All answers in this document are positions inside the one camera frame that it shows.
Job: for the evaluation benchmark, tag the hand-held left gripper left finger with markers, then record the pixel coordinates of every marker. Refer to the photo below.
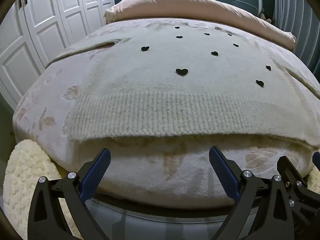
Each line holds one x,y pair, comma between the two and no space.
96,172

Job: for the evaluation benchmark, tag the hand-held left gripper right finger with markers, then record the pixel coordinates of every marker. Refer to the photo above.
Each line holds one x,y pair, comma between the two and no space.
223,172

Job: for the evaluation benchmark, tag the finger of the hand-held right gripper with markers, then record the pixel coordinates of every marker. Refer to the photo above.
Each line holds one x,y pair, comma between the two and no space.
297,180

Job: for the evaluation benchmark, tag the cream sweater with black hearts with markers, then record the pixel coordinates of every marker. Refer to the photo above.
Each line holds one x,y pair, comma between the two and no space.
150,92

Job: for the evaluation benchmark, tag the fluffy white rug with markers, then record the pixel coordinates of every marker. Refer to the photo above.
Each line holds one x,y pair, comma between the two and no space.
27,170

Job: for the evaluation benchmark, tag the floral cream bed blanket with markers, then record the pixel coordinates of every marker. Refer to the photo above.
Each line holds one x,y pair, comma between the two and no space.
37,92

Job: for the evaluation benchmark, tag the white panelled wardrobe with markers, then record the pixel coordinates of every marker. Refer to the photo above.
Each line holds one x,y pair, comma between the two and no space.
45,17

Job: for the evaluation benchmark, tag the pink duvet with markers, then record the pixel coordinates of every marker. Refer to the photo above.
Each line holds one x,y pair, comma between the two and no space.
200,7

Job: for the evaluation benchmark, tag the grey curtain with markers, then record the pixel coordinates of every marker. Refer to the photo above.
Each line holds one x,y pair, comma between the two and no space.
295,10

